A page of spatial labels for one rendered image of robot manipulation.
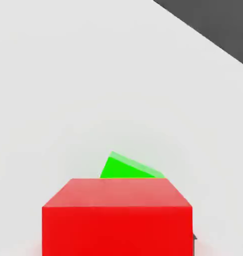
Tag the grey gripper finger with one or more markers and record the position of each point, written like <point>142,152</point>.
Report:
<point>194,237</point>

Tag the small red cube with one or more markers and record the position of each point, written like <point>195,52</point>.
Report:
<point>117,228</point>

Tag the small green cube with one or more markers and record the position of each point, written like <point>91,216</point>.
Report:
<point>121,170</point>

